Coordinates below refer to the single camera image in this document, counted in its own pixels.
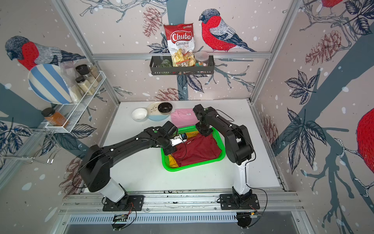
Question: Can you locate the yellow t-shirt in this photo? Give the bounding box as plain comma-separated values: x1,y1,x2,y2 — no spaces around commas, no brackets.
168,131,204,168

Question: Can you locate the dark red t-shirt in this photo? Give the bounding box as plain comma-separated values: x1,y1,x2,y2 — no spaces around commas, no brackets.
170,134,222,167

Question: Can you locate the green plastic basket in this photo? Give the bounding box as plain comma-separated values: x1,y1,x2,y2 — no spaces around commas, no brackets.
161,126,226,172

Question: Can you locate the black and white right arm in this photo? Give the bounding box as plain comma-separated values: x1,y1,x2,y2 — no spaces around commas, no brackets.
193,104,255,195

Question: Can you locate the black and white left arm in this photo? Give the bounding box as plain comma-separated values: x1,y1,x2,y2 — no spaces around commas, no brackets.
78,121,178,203

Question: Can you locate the pink folded t-shirt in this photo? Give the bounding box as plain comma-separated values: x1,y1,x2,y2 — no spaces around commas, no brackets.
170,109,199,128

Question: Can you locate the light blue plate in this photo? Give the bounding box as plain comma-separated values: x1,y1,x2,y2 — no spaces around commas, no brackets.
146,101,170,121

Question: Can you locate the black bowl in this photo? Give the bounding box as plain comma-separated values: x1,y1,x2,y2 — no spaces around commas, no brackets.
157,102,173,115

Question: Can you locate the white small bowl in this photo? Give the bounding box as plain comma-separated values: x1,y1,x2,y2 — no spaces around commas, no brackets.
131,108,148,122

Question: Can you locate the clear candy container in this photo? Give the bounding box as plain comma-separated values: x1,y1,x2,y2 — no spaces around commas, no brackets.
194,51,209,66

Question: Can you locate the green jar on shelf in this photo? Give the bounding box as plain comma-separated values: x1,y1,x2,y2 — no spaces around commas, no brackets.
159,59,173,67

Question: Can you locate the red cassava chips bag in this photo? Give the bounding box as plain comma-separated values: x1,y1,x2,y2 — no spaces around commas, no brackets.
164,23,195,67

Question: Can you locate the black lid spice jar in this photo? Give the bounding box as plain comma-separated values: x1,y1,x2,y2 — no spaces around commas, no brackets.
75,76,95,96
76,64,99,88

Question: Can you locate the orange spice jar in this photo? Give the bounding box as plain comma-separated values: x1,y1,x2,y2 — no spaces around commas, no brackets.
41,107,69,128

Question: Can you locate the blue striped plate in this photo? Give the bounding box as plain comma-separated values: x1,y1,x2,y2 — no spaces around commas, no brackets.
28,64,72,104

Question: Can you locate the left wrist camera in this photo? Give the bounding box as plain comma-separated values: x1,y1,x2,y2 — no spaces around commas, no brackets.
180,134,188,142

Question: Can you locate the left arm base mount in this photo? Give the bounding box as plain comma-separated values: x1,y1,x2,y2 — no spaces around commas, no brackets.
102,195,145,212

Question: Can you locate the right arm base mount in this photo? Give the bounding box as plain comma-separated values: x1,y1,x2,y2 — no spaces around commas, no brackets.
219,193,260,210

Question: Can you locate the black wall shelf basket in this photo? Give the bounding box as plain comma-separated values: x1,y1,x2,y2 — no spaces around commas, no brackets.
150,55,215,75

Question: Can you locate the white wire spice rack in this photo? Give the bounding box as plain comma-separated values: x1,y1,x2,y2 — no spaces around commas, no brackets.
43,70,107,134

